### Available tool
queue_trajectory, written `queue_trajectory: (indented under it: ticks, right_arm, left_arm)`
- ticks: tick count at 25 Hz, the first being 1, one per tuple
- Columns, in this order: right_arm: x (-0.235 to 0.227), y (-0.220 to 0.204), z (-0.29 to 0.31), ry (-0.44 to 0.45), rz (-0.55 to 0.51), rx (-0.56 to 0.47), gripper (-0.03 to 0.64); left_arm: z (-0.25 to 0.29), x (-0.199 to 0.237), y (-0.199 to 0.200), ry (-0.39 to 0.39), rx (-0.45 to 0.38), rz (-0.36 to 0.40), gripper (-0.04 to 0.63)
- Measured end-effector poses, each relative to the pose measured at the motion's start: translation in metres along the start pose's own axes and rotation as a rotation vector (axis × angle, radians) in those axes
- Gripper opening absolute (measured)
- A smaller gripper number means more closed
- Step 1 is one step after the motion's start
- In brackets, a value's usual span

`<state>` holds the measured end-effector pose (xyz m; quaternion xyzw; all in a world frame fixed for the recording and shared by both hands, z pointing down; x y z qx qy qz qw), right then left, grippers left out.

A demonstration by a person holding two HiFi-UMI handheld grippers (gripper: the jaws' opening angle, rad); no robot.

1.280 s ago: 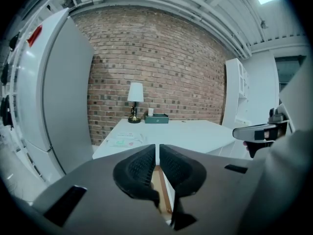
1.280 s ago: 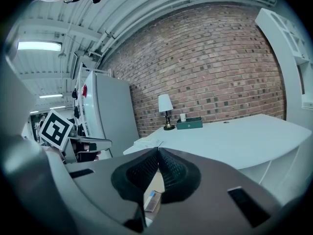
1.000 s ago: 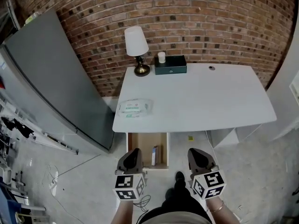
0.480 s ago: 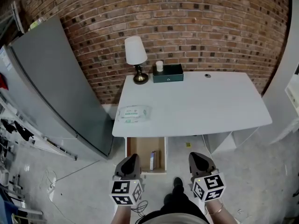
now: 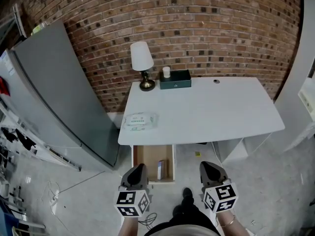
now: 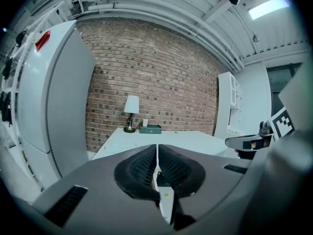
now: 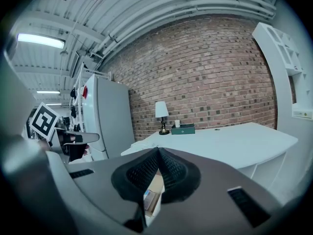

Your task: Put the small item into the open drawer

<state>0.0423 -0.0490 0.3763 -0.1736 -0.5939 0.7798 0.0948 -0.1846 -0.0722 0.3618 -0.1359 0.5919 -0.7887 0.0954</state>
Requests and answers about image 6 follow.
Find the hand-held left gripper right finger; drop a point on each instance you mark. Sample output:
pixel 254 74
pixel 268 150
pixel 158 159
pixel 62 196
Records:
pixel 210 180

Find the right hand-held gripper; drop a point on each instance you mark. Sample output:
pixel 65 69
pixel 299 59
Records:
pixel 284 124

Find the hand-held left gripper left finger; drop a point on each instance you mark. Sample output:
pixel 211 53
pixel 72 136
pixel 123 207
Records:
pixel 102 192

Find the white cabinet with shelves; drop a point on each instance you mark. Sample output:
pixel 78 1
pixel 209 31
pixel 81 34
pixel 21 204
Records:
pixel 225 101

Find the white desk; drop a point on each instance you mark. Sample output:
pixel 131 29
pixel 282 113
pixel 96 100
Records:
pixel 171 139

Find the dark window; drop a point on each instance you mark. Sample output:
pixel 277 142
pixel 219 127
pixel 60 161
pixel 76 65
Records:
pixel 278 87

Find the dark green tissue box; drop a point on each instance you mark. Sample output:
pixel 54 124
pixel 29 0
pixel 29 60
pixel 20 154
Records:
pixel 150 130

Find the white shade table lamp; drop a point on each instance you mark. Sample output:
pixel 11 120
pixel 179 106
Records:
pixel 131 104

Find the grey refrigerator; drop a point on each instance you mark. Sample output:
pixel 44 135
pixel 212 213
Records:
pixel 61 101

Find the black item on rack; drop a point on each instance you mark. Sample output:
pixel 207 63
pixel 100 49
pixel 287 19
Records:
pixel 6 106
pixel 7 67
pixel 21 37

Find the white storage rack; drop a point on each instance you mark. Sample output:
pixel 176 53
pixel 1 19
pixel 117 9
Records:
pixel 17 87

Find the rectangular ceiling light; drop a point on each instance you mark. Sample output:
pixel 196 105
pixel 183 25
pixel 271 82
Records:
pixel 269 7

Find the white ceiling pipes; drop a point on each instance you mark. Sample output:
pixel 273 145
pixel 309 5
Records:
pixel 159 6

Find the red fridge sticker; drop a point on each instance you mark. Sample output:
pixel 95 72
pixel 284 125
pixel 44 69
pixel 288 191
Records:
pixel 42 41

